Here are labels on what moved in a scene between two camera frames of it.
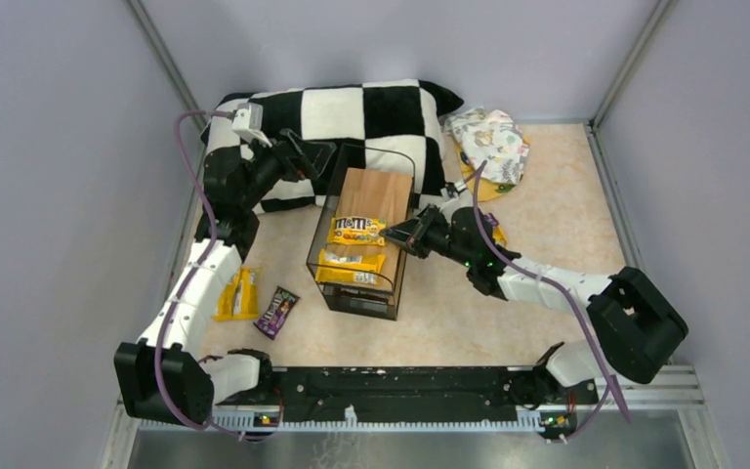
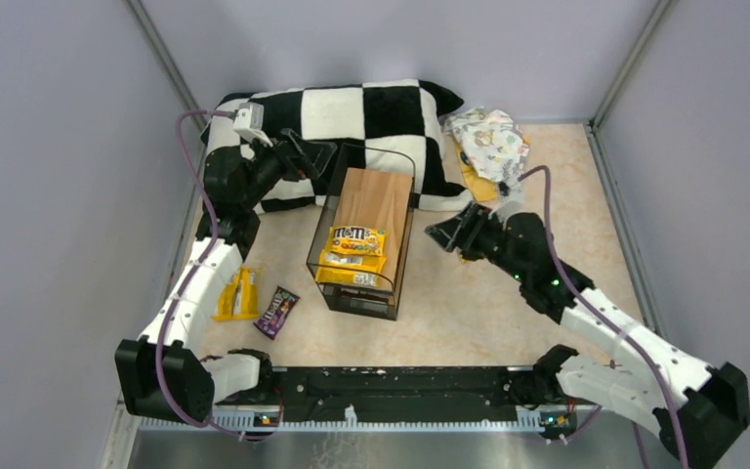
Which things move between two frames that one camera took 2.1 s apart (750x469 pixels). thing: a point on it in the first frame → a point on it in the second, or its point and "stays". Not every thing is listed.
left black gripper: [301, 158] stays
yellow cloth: [489, 188] stays
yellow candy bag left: [239, 297] stays
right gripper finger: [412, 244] → [467, 239]
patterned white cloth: [492, 137] stays
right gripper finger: [406, 231] → [449, 232]
